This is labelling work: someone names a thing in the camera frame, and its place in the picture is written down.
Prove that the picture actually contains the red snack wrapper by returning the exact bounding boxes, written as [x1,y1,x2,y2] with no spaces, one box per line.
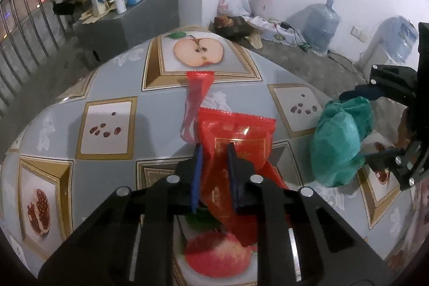
[198,107,287,247]

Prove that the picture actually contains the large water jug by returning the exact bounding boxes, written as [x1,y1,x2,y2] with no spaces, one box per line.
[302,0,340,55]

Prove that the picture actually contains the teal plastic bag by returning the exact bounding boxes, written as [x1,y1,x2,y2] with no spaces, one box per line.
[310,97,374,187]

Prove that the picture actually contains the dark bag on floor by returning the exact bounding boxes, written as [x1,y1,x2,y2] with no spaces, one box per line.
[214,15,254,38]

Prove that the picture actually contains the white plastic bag floor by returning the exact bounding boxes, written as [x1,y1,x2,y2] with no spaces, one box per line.
[217,0,252,17]

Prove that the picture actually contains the dark grey cabinet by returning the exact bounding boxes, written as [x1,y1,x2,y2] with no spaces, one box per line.
[73,0,180,63]

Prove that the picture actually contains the metal balcony railing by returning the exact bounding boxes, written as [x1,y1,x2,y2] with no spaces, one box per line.
[1,0,71,115]

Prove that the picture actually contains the water dispenser with jug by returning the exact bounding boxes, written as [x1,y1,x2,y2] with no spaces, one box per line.
[356,16,418,76]

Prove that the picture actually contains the red torn wrapper strip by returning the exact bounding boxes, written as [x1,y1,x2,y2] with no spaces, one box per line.
[180,71,215,144]

